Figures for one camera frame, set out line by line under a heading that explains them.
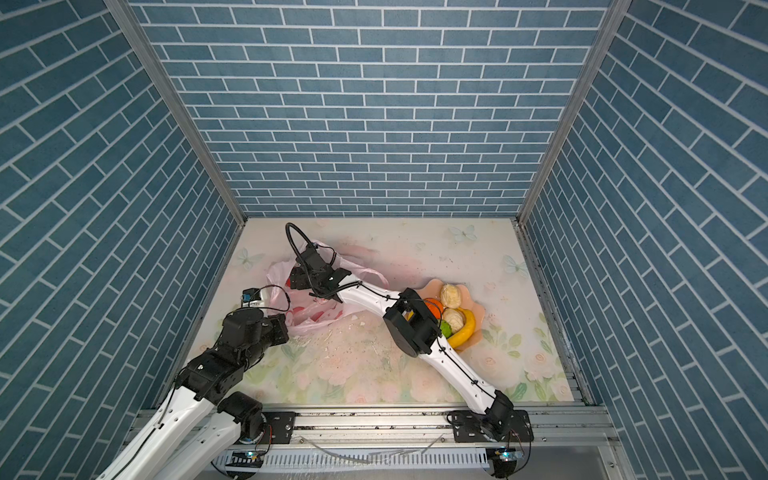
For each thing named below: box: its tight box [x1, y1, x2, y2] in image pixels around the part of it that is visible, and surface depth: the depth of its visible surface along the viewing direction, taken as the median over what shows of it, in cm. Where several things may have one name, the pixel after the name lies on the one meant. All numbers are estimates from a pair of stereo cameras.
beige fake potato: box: [440, 284, 462, 309], surface depth 91 cm
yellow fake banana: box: [447, 307, 476, 349], surface depth 86 cm
